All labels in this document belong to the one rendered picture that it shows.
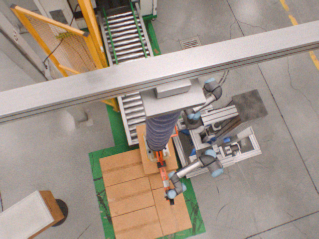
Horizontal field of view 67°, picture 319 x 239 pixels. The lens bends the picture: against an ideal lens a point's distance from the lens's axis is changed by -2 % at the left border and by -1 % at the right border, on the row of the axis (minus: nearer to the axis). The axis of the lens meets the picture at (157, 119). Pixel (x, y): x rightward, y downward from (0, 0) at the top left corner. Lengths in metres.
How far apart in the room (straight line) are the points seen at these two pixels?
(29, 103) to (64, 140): 3.22
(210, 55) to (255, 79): 3.72
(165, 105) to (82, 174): 3.10
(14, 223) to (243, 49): 2.96
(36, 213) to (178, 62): 2.59
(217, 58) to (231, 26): 4.14
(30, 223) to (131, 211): 1.21
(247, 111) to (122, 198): 2.06
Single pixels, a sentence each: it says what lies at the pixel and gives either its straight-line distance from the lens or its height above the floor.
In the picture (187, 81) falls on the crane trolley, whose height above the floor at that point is 2.96.
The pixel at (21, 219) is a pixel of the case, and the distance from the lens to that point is 3.29.
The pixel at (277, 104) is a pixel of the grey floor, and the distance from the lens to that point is 4.77.
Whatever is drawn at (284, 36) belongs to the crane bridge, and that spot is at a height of 3.05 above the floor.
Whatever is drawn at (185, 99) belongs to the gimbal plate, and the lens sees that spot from 1.17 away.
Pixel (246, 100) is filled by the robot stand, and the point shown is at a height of 2.03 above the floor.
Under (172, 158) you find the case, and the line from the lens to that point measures 2.92.
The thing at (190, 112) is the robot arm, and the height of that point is 1.54.
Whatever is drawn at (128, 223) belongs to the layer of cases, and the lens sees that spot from 3.45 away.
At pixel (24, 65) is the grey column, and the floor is 1.96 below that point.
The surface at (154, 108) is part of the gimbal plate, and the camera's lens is 1.14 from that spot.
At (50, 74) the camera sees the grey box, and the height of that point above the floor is 1.76.
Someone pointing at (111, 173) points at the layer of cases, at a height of 0.54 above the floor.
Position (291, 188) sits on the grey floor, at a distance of 4.56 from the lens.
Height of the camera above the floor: 3.96
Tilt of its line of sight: 74 degrees down
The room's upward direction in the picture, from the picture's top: 6 degrees clockwise
